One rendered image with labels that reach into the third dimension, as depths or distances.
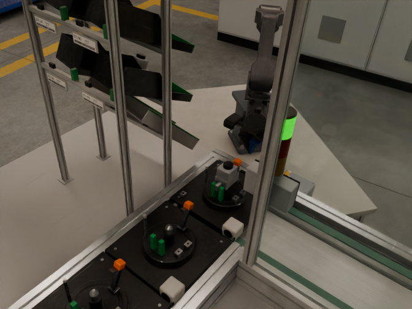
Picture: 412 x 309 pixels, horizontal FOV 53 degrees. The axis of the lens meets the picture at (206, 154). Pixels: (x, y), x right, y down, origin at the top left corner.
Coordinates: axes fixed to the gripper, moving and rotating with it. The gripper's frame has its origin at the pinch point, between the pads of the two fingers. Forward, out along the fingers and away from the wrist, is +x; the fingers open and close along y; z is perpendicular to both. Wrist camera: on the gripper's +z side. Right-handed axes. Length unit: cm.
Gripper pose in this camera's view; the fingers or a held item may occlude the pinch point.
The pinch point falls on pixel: (251, 144)
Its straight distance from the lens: 126.5
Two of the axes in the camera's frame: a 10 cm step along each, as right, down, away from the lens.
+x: -0.5, 7.8, 6.3
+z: 6.2, -4.7, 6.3
